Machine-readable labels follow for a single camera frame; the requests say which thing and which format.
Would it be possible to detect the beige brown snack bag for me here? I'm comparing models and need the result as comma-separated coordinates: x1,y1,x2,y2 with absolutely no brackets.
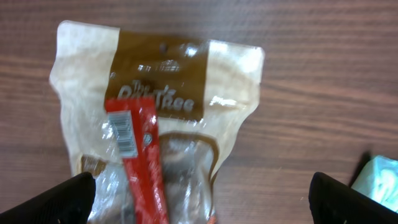
50,21,265,223

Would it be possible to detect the teal tissue pack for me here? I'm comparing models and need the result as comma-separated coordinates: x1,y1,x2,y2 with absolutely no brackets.
351,156,397,212

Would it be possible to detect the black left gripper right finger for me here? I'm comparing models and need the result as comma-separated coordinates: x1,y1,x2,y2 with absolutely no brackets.
308,172,397,224

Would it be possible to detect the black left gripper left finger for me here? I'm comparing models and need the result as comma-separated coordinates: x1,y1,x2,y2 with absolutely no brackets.
1,172,96,224

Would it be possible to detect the red snack stick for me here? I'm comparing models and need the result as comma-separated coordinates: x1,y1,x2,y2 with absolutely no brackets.
104,96,169,224

